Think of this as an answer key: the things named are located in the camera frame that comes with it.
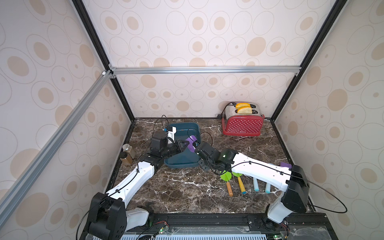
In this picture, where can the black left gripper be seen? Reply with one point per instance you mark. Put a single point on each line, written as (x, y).
(179, 146)

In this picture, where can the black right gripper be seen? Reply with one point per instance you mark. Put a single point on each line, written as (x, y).
(199, 148)

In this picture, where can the purple shovel pink handle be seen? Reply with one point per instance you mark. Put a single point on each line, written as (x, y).
(191, 141)
(282, 164)

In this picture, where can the green shovel orange handle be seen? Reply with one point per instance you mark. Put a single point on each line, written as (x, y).
(227, 176)

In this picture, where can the light blue shovel mint handle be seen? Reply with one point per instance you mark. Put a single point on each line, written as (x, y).
(256, 185)

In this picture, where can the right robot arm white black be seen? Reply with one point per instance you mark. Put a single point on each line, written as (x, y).
(292, 182)

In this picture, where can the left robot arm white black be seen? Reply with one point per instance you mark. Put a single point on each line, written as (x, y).
(107, 218)

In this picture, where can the red polka dot toaster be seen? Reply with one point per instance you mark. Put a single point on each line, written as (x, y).
(243, 125)

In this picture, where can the glass spice jar silver lid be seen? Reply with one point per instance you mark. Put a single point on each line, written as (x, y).
(129, 150)

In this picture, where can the dark amber glass jar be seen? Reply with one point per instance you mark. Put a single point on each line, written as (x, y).
(126, 158)

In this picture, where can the back bread slice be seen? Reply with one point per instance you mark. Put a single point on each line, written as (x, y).
(243, 105)

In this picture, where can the bread slice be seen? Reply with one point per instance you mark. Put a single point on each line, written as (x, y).
(243, 105)
(245, 110)

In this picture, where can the front bread slice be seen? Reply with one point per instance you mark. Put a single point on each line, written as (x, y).
(245, 110)

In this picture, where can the silver aluminium crossbar back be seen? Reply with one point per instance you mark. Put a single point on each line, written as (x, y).
(165, 71)

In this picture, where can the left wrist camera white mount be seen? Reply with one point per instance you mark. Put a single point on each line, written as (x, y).
(171, 131)

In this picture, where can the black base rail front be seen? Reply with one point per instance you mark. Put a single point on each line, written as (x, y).
(310, 226)

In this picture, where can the black corner frame post left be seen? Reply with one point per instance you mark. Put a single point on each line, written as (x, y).
(97, 44)

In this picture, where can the black corner frame post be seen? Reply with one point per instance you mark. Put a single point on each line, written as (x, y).
(97, 44)
(325, 29)

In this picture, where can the silver aluminium rail left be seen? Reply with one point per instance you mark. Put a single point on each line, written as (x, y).
(29, 176)

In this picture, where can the black corner frame post right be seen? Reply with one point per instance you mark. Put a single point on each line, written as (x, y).
(325, 29)

